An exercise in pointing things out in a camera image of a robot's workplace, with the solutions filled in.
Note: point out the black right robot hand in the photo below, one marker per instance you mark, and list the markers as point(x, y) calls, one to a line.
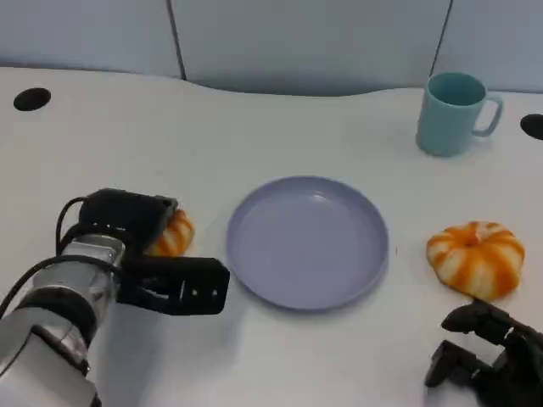
point(517, 364)

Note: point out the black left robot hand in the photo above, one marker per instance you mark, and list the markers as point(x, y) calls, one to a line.
point(127, 216)

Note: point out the orange white toy bread roll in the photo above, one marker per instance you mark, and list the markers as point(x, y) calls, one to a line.
point(178, 237)
point(475, 258)

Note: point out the lilac plate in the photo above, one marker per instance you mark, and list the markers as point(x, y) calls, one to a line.
point(307, 246)

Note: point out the grey partition panel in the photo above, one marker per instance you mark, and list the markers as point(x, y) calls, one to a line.
point(500, 38)
point(85, 34)
point(309, 42)

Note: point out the pale green mug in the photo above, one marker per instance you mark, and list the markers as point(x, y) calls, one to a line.
point(447, 123)

